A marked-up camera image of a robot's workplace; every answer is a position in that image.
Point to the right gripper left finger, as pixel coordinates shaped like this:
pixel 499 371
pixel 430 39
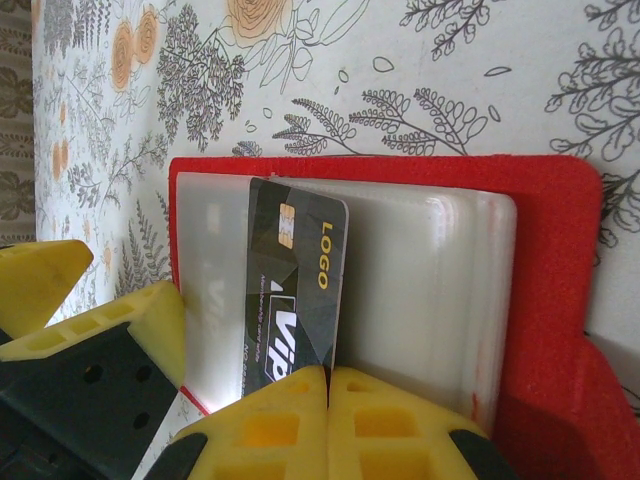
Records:
pixel 270 430

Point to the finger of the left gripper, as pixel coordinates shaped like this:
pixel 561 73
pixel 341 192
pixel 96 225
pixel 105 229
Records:
pixel 35 280
pixel 100 380

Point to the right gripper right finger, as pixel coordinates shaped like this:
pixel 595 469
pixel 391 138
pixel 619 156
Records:
pixel 390 435

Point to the black VIP card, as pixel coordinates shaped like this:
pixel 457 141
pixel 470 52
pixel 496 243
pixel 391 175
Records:
pixel 300 280

